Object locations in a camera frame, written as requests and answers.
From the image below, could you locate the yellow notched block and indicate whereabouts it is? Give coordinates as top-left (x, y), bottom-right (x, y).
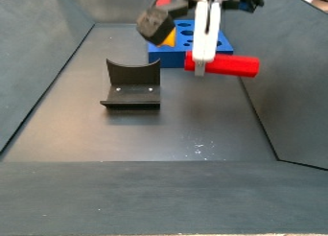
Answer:
top-left (161, 29), bottom-right (175, 47)

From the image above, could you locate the black curved holder stand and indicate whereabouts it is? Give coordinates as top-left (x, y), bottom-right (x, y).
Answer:
top-left (99, 60), bottom-right (161, 108)

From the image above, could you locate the red hexagon prism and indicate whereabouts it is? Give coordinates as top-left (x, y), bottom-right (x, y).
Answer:
top-left (182, 50), bottom-right (261, 79)

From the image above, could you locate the blue shape sorter block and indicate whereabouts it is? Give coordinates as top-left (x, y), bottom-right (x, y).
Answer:
top-left (147, 19), bottom-right (235, 69)

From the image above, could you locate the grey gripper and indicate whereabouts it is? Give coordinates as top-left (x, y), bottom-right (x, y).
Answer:
top-left (181, 0), bottom-right (241, 77)

